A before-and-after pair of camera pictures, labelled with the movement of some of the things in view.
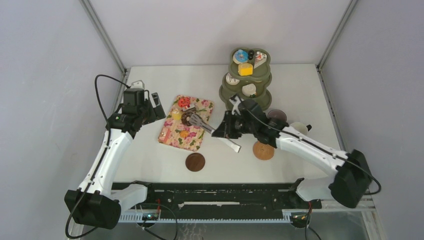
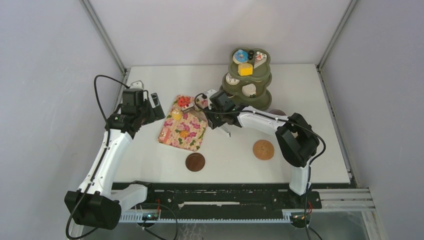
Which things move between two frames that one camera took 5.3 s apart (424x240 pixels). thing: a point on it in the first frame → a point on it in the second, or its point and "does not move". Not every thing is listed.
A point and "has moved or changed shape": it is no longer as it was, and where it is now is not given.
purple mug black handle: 277,115 does not move
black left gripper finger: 155,100 does not move
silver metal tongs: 195,119 has moved or changed shape
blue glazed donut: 240,56 does not move
